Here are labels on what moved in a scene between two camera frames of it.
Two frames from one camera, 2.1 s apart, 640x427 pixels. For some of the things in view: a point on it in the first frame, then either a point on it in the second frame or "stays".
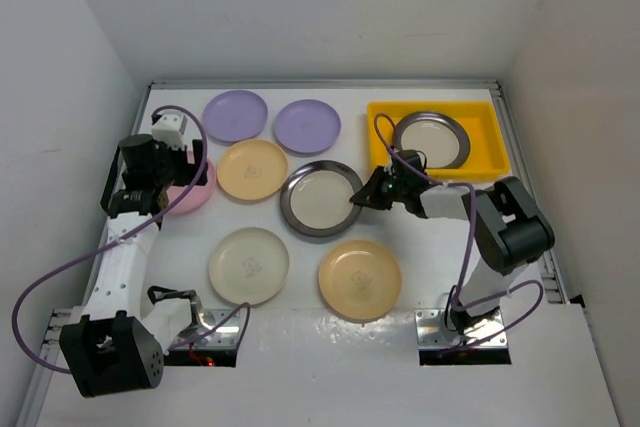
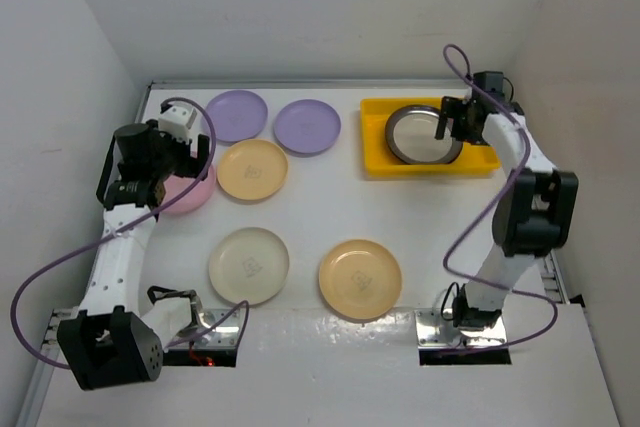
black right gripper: [369, 195] to [451, 108]
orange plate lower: [360, 280] stays
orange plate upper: [252, 169] stays
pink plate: [197, 195] stays
